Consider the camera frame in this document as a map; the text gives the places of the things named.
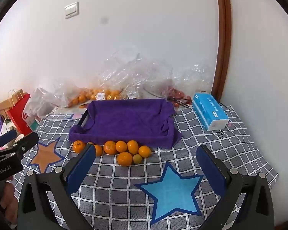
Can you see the large rough-skinned orange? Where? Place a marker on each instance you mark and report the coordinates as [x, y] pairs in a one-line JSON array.
[[110, 147]]

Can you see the purple towel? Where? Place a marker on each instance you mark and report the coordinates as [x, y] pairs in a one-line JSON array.
[[127, 122]]

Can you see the blue tissue pack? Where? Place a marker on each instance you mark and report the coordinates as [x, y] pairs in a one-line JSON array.
[[206, 107]]

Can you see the white light switch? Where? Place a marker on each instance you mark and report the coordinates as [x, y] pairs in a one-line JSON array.
[[72, 10]]

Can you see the white plastic bag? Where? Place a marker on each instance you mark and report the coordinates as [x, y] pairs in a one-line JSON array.
[[38, 103]]

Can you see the grey checked star blanket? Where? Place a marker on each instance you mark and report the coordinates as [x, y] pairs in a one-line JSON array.
[[110, 196]]

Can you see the mandarin with green stem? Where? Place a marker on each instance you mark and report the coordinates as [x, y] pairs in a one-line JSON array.
[[78, 146]]

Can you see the small orange mandarin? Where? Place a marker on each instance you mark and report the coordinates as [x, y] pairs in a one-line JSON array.
[[132, 146], [98, 150], [124, 158], [144, 151]]

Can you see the red paper bag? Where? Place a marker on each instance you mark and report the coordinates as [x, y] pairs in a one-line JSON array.
[[18, 119]]

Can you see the crumpled clear plastic bag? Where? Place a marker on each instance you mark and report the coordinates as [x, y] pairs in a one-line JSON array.
[[146, 71]]

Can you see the oval orange mandarin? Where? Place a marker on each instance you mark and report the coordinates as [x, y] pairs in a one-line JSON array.
[[121, 146]]

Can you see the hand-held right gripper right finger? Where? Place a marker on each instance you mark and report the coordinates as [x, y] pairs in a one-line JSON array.
[[211, 172]]

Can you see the clear bag of red tomatoes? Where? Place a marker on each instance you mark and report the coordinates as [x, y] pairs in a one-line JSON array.
[[180, 93]]

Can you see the brown wooden door frame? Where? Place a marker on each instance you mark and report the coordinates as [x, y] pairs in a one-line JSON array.
[[224, 28]]

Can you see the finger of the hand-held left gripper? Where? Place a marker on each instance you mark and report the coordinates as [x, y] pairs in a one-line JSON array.
[[27, 143], [4, 138]]

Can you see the person's left hand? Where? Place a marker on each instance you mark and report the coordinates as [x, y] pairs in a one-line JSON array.
[[9, 201]]

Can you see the brown paper bag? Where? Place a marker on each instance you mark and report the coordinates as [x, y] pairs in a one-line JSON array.
[[2, 106]]

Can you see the white patterned soft item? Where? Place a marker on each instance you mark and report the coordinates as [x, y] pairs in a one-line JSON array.
[[7, 128]]

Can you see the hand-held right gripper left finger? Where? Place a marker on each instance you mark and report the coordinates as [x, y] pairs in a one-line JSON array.
[[82, 170]]

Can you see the clear bag of mandarins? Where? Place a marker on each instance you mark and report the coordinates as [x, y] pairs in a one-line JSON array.
[[105, 94]]

